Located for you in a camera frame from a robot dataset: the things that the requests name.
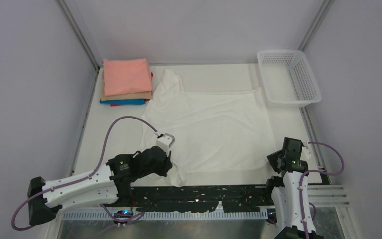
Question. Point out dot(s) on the aluminium frame rail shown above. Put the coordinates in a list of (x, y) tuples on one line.
[(98, 213)]

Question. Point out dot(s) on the pink folded t shirt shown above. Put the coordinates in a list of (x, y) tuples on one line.
[(136, 64)]

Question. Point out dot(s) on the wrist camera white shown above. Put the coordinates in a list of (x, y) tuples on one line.
[(165, 142), (305, 154)]

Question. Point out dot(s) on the left frame post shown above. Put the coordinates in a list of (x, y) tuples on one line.
[(66, 11)]

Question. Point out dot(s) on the white t shirt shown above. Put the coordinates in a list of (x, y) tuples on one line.
[(213, 132)]

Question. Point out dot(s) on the tan folded t shirt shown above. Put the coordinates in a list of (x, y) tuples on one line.
[(128, 96)]

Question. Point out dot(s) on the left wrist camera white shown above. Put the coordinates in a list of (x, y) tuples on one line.
[(165, 142)]

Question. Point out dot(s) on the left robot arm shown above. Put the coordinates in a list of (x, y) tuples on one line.
[(110, 185)]

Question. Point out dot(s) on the blue folded t shirt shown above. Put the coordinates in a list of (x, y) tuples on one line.
[(124, 102)]

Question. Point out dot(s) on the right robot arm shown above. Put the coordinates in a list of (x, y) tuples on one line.
[(289, 191)]

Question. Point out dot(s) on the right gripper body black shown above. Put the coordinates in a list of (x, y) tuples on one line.
[(273, 159)]

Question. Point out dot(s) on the right frame post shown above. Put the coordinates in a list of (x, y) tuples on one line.
[(316, 23)]

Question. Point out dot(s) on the white plastic basket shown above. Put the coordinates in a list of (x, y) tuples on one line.
[(287, 79)]

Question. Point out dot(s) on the red folded t shirt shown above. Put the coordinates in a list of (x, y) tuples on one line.
[(127, 81)]

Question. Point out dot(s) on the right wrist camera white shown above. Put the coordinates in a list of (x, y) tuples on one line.
[(305, 154)]

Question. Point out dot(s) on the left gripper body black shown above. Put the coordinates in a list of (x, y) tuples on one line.
[(160, 169)]

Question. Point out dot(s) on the frame post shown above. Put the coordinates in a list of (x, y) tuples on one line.
[(316, 23), (66, 11)]

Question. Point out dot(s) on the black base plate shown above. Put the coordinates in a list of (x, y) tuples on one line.
[(197, 199)]

